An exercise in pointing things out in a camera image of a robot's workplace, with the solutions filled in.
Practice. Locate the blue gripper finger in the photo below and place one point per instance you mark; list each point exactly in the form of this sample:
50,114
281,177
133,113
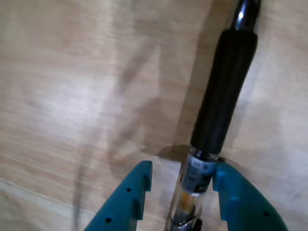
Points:
247,207
120,204

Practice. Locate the black retractable gel pen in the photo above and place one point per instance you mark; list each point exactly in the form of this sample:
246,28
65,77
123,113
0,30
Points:
223,96

